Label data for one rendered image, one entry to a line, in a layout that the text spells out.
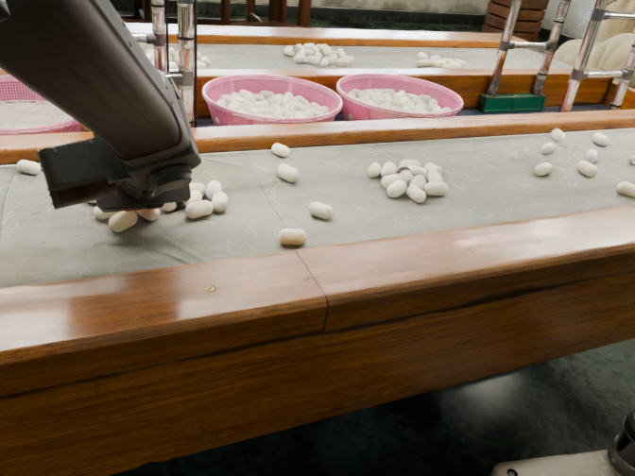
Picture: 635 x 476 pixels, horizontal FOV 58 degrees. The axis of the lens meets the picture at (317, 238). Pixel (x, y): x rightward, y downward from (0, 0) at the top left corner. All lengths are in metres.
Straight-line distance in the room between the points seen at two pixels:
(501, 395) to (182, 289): 1.24
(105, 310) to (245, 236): 0.22
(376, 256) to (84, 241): 0.33
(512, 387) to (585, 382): 0.23
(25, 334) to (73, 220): 0.23
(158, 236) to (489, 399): 1.16
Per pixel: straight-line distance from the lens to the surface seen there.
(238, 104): 1.14
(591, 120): 1.34
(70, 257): 0.67
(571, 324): 0.85
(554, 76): 1.70
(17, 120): 1.08
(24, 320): 0.56
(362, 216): 0.77
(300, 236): 0.68
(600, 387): 1.85
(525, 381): 1.75
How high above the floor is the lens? 1.11
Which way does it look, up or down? 31 degrees down
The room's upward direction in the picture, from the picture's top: 7 degrees clockwise
